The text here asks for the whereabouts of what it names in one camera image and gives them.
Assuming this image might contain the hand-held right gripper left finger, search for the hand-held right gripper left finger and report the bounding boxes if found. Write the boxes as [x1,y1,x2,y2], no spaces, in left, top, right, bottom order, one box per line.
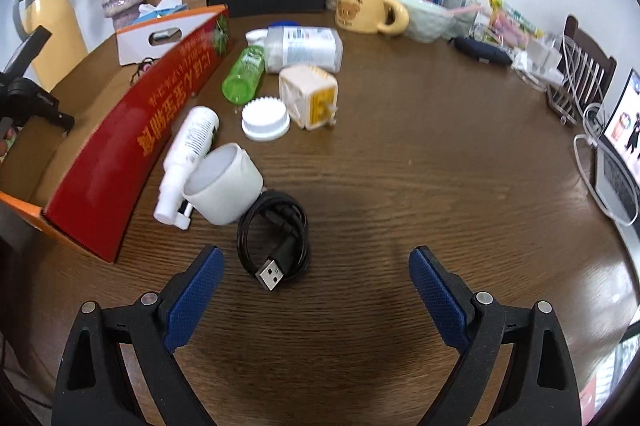
[51,244,226,426]

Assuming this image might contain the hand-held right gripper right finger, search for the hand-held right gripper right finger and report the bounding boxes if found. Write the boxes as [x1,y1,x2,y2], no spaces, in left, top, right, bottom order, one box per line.
[409,245,583,426]

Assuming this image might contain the black usb cable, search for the black usb cable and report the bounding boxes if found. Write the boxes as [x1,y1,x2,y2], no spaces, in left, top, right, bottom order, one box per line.
[236,190,312,292]

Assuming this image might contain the orange red cardboard box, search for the orange red cardboard box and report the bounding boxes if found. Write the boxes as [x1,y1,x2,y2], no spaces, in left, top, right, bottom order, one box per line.
[0,4,232,263]

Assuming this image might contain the white round jar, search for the white round jar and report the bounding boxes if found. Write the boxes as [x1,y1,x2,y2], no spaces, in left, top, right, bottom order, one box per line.
[182,143,264,226]

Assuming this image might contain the white spray bottle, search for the white spray bottle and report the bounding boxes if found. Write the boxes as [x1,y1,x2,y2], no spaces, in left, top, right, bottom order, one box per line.
[153,106,221,229]

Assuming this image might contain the white serrated lid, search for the white serrated lid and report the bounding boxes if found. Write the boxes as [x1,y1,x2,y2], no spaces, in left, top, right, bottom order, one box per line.
[241,96,291,142]

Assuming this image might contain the green spray bottle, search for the green spray bottle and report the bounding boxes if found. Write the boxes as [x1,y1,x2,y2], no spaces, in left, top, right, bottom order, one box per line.
[221,46,267,106]

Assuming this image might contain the translucent cotton bud box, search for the translucent cotton bud box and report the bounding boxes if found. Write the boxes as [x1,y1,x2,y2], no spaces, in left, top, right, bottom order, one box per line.
[265,26,345,74]

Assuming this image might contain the person's left hand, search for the person's left hand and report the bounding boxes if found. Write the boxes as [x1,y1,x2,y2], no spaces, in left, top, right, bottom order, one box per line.
[0,126,18,159]

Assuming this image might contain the yellow thermos jug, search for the yellow thermos jug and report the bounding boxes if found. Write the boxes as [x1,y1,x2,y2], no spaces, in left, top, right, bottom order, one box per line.
[11,0,91,92]

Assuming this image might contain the blue tissue pack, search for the blue tissue pack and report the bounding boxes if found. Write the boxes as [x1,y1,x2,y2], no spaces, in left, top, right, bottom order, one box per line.
[137,0,191,17]

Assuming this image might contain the silver laptop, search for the silver laptop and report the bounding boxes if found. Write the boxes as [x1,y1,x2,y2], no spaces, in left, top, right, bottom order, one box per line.
[592,69,640,224]

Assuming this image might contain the navy blue pouch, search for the navy blue pouch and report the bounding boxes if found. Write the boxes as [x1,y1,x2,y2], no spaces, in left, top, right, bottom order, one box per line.
[454,36,513,67]

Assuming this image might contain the white charger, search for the white charger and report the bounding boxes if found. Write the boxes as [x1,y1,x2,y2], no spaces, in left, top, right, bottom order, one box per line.
[515,36,563,82]

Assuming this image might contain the clear drinking glass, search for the clear drinking glass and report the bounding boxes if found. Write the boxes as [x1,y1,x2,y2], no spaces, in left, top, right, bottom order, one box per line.
[452,6,487,40]

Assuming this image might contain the pale green bowl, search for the pale green bowl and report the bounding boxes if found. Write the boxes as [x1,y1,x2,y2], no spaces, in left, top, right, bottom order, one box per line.
[392,0,458,43]

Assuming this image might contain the colourful snack packet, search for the colourful snack packet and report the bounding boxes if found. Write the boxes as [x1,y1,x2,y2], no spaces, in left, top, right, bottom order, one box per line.
[487,0,543,40]

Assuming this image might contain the pink spoon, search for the pink spoon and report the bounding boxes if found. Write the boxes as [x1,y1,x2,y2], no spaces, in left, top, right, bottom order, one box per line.
[442,4,483,18]

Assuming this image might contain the yellow bear mug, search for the yellow bear mug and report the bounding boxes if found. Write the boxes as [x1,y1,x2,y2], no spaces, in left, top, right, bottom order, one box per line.
[334,0,410,36]

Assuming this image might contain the white charging cable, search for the white charging cable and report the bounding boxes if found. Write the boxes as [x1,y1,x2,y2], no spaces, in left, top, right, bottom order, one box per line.
[572,104,640,227]

